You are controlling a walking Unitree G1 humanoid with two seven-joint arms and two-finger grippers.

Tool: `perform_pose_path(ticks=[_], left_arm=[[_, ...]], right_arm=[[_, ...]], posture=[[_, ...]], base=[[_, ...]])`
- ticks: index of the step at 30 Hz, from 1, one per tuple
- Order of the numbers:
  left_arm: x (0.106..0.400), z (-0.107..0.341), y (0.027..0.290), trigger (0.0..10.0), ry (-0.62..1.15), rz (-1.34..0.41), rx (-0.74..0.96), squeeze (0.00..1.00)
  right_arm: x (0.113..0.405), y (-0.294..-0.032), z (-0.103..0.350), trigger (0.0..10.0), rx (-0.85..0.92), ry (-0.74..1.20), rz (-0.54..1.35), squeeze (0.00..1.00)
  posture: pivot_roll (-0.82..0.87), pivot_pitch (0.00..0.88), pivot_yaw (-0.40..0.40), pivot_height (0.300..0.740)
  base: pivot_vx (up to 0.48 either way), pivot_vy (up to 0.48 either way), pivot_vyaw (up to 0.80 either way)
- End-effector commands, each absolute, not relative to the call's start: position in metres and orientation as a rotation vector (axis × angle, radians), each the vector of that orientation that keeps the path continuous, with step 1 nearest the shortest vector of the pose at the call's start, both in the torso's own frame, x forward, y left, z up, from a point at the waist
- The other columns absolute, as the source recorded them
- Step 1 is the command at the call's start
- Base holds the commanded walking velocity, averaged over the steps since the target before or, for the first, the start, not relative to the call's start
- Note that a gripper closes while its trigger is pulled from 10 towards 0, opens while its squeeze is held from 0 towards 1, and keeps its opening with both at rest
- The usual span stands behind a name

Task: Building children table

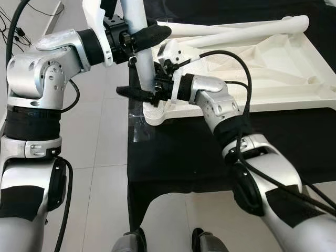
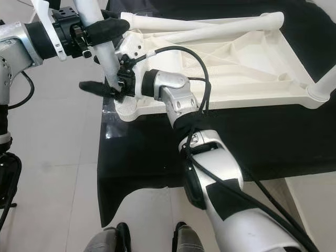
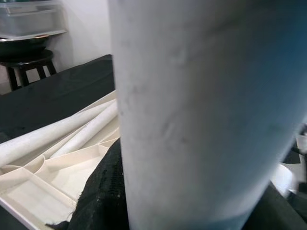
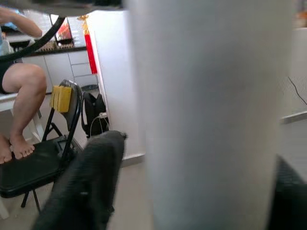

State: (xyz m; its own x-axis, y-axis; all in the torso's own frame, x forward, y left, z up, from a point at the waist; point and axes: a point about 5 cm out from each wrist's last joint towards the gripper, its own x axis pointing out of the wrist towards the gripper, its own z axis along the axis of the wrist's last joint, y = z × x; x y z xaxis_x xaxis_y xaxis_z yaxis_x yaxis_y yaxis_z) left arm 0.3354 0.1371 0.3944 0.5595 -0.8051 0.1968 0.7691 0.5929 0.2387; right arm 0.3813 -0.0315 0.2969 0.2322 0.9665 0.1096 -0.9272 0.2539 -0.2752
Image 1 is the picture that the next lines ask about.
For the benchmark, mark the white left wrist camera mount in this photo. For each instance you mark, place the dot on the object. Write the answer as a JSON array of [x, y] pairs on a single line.
[[97, 21]]

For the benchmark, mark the grey robot foot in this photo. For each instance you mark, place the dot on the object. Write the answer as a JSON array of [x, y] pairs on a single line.
[[128, 242], [212, 244]]

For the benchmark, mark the grey robot right foot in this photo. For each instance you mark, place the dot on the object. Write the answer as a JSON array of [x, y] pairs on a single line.
[[212, 244]]

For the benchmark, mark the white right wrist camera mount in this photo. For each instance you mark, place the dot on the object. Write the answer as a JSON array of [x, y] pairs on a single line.
[[176, 52]]

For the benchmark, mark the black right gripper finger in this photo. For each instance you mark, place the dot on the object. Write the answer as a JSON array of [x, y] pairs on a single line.
[[136, 93]]

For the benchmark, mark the white plastic children table top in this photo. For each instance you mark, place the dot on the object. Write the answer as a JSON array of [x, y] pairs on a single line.
[[273, 68]]

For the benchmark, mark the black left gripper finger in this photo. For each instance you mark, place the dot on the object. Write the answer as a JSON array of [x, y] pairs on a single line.
[[152, 38]]

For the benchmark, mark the black tablecloth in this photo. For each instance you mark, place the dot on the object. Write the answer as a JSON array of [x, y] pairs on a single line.
[[184, 157]]

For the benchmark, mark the grey robot left foot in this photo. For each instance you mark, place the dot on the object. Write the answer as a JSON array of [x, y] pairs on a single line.
[[128, 242]]

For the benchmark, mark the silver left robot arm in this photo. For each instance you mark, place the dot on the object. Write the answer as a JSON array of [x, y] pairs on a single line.
[[37, 73]]

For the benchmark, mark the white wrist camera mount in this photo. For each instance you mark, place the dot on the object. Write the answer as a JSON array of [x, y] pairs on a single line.
[[176, 52], [97, 21]]

